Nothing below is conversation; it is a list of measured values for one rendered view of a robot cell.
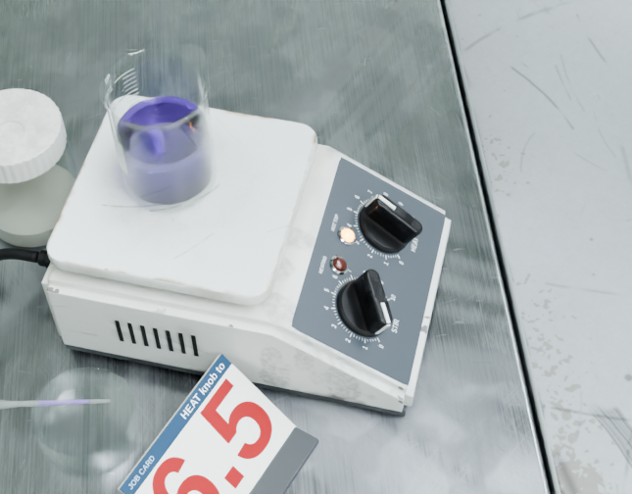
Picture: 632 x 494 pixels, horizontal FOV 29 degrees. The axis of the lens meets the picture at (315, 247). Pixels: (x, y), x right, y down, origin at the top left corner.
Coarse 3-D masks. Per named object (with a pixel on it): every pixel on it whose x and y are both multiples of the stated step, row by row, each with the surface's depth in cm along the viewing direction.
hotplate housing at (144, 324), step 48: (288, 240) 65; (48, 288) 64; (96, 288) 64; (144, 288) 64; (288, 288) 64; (432, 288) 69; (96, 336) 67; (144, 336) 65; (192, 336) 64; (240, 336) 63; (288, 336) 63; (288, 384) 66; (336, 384) 65; (384, 384) 64
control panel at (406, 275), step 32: (352, 192) 68; (384, 192) 70; (320, 224) 66; (352, 224) 67; (320, 256) 65; (352, 256) 66; (384, 256) 68; (416, 256) 69; (320, 288) 64; (384, 288) 67; (416, 288) 68; (320, 320) 64; (416, 320) 67; (352, 352) 64; (384, 352) 65
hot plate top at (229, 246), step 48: (96, 144) 67; (240, 144) 67; (288, 144) 67; (96, 192) 65; (240, 192) 65; (288, 192) 65; (48, 240) 63; (96, 240) 63; (144, 240) 63; (192, 240) 63; (240, 240) 63; (192, 288) 62; (240, 288) 61
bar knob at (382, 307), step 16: (368, 272) 64; (352, 288) 65; (368, 288) 64; (352, 304) 65; (368, 304) 64; (384, 304) 64; (352, 320) 64; (368, 320) 64; (384, 320) 63; (368, 336) 65
